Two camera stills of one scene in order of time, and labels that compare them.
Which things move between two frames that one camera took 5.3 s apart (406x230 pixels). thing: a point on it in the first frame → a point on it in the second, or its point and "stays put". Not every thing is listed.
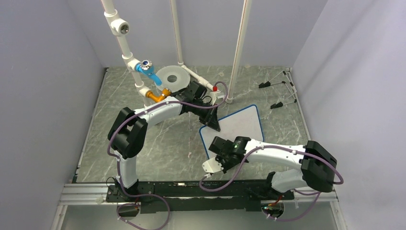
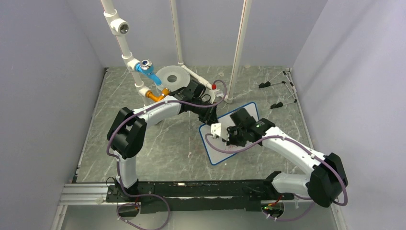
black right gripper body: [226, 164] → [236, 136]
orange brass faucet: [165, 92] stays put
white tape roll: [173, 77] stays put
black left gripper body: [204, 113] stays put
